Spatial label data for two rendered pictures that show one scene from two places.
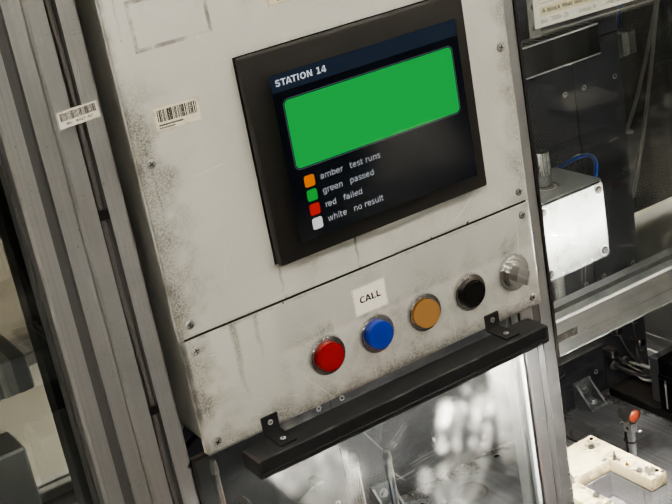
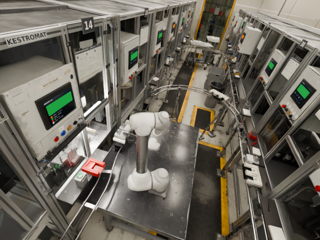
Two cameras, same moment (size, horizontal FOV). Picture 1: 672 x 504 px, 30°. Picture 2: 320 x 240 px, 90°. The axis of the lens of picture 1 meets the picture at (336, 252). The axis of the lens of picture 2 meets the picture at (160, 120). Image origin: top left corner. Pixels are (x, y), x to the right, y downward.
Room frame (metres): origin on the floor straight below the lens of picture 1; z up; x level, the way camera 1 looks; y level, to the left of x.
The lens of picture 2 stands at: (0.23, 0.15, 2.26)
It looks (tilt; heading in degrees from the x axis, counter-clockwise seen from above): 39 degrees down; 308
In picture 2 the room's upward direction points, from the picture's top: 11 degrees clockwise
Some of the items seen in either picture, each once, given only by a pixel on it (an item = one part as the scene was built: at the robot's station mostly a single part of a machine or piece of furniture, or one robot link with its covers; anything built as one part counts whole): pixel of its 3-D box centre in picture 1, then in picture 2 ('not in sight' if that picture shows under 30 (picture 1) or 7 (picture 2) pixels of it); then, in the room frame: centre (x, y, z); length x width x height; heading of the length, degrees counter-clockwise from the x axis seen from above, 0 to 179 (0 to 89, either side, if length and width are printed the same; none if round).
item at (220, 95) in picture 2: not in sight; (218, 95); (1.15, -2.66, 0.84); 0.37 x 0.14 x 0.10; 177
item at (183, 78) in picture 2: not in sight; (186, 73); (3.21, -4.71, 0.01); 5.85 x 0.59 x 0.01; 119
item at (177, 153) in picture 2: not in sight; (152, 155); (1.01, -0.85, 0.66); 1.50 x 1.06 x 0.04; 119
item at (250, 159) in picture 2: not in sight; (252, 158); (0.13, -1.55, 0.92); 0.13 x 0.10 x 0.09; 29
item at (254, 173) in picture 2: not in sight; (250, 171); (0.07, -1.44, 0.84); 0.37 x 0.14 x 0.10; 119
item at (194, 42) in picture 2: not in sight; (198, 54); (3.49, -5.64, 0.48); 0.88 x 0.56 x 0.96; 47
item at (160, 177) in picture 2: not in sight; (160, 178); (0.67, -0.60, 0.85); 0.18 x 0.16 x 0.22; 57
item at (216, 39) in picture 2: not in sight; (210, 48); (3.75, -6.95, 0.48); 0.84 x 0.58 x 0.97; 127
